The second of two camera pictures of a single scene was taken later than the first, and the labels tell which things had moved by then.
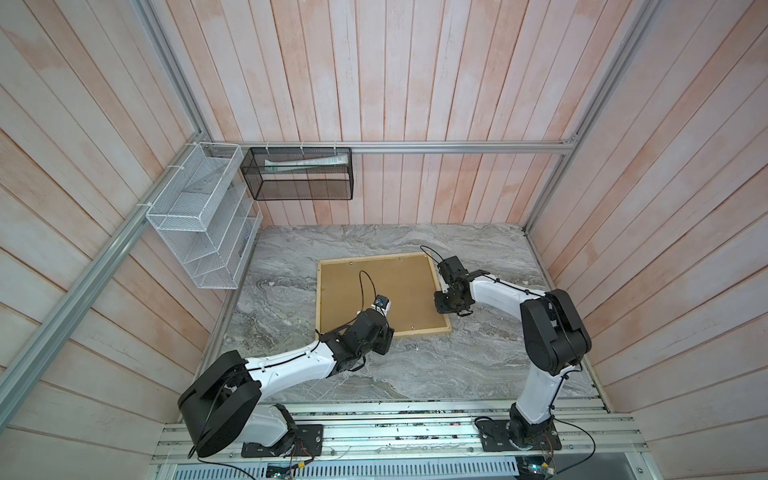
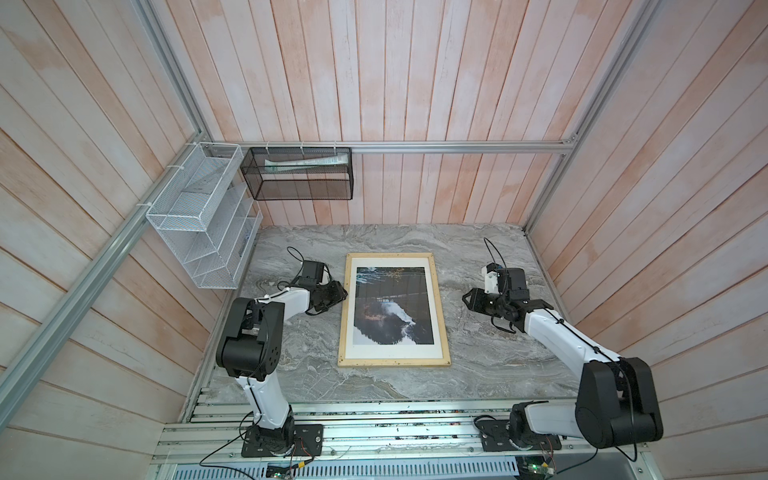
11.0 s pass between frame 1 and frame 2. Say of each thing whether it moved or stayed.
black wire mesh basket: stayed
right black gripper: moved
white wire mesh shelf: stayed
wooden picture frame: moved
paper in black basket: stayed
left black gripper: moved
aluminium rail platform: stayed
